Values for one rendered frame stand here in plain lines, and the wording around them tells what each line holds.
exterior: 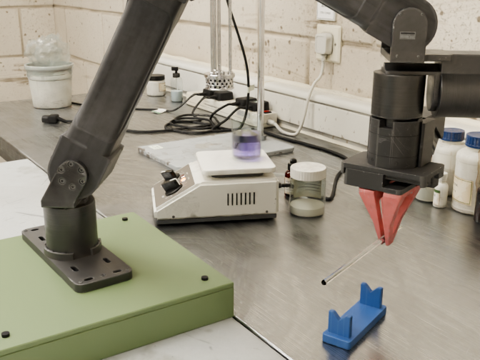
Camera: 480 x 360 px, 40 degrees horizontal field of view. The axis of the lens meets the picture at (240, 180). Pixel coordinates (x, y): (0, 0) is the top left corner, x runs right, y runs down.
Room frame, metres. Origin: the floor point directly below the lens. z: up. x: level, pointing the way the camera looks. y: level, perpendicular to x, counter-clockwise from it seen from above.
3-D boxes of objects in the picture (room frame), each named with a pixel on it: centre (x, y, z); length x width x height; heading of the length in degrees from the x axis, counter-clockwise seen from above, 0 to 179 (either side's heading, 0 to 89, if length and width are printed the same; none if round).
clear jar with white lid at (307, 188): (1.04, -0.11, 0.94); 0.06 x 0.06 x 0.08
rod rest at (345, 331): (0.66, -0.13, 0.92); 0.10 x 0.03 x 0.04; 145
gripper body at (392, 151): (0.73, -0.18, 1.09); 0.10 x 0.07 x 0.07; 54
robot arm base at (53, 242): (0.76, 0.21, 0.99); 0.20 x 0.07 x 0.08; 35
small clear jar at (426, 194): (1.10, -0.33, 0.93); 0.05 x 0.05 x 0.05
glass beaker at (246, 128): (1.06, -0.01, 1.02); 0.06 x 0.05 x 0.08; 30
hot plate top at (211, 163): (1.05, 0.01, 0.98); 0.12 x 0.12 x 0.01; 9
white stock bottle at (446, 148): (1.15, -0.38, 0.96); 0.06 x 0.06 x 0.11
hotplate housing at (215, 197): (1.05, 0.04, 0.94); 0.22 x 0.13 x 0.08; 99
